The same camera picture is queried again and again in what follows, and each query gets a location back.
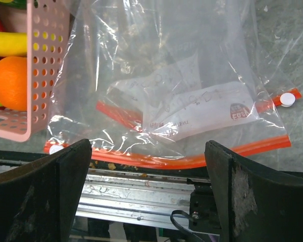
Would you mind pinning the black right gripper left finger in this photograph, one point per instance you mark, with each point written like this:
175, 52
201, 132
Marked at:
38, 200

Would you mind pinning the single yellow banana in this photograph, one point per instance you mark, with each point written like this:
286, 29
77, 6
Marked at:
13, 44

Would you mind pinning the pink perforated plastic basket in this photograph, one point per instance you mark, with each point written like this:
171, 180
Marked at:
47, 36

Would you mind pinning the orange fruit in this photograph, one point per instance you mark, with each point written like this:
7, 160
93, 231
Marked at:
13, 83

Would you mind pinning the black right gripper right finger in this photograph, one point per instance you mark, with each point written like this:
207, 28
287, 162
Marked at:
254, 202

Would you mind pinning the aluminium rail frame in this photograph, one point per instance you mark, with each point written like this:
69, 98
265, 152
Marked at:
148, 197

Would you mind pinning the clear zip bag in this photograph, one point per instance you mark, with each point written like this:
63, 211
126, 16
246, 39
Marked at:
166, 73
166, 153

